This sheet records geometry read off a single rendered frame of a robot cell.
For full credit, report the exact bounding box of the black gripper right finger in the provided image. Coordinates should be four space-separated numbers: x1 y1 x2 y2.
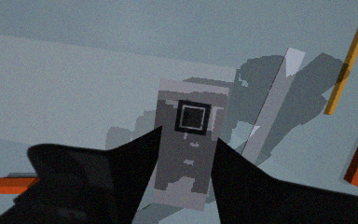
211 137 358 224

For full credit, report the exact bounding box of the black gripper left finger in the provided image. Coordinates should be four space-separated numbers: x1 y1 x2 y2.
26 125 162 224

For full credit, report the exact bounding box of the grey rectangular panel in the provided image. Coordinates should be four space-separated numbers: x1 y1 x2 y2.
0 35 237 150

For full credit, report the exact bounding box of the orange-handled awl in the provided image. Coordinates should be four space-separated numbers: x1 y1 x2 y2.
0 177 39 194
344 148 358 187

